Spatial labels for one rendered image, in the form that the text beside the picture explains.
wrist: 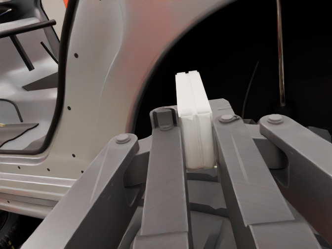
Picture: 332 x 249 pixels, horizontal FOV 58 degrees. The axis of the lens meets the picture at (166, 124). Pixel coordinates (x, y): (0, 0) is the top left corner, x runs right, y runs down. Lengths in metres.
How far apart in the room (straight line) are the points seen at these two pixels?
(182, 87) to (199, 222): 0.11
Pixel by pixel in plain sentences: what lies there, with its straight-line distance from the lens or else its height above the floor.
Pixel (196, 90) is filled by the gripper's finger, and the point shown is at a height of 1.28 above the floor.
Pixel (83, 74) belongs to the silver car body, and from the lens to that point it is 0.72.
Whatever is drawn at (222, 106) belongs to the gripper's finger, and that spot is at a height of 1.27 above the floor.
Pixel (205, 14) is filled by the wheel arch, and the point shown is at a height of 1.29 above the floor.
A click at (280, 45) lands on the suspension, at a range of 0.78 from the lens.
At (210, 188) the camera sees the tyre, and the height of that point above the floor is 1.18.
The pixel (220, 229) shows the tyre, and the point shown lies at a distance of 0.23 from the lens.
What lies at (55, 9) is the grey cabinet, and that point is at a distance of 6.36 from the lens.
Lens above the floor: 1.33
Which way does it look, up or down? 22 degrees down
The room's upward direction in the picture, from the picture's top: 15 degrees counter-clockwise
